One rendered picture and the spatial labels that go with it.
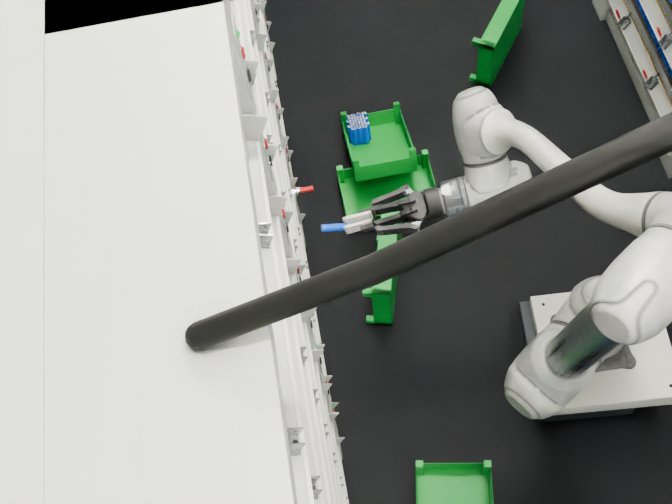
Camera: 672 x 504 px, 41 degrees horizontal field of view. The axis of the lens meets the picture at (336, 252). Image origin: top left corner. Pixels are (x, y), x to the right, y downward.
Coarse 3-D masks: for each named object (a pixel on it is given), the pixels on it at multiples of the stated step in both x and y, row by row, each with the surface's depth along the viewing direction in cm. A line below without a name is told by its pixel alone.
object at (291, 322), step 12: (276, 204) 133; (276, 216) 136; (276, 228) 135; (276, 240) 133; (276, 252) 132; (288, 276) 131; (288, 324) 126; (300, 360) 124; (300, 372) 123; (300, 384) 122; (300, 396) 121; (300, 408) 120; (312, 432) 119; (312, 444) 118; (312, 456) 117; (312, 468) 116; (312, 480) 114
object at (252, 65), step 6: (234, 0) 133; (234, 6) 132; (234, 12) 131; (234, 18) 130; (240, 18) 131; (240, 24) 130; (240, 30) 130; (240, 36) 129; (240, 42) 128; (246, 60) 120; (252, 60) 120; (258, 60) 120; (246, 66) 121; (252, 66) 121; (252, 72) 122; (252, 78) 123
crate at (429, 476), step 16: (416, 464) 237; (432, 464) 239; (448, 464) 239; (464, 464) 239; (480, 464) 238; (416, 480) 237; (432, 480) 242; (448, 480) 242; (464, 480) 241; (480, 480) 241; (416, 496) 235; (432, 496) 240; (448, 496) 240; (464, 496) 239; (480, 496) 239
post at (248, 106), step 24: (48, 0) 100; (72, 0) 100; (96, 0) 100; (120, 0) 99; (144, 0) 99; (192, 0) 98; (216, 0) 98; (48, 24) 98; (72, 24) 98; (96, 24) 98; (240, 72) 108; (240, 96) 112; (264, 168) 125; (336, 432) 233
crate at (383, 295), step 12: (384, 216) 262; (384, 240) 258; (396, 240) 258; (396, 276) 267; (372, 288) 251; (384, 288) 250; (396, 288) 271; (372, 300) 253; (384, 300) 252; (384, 312) 259; (384, 324) 266
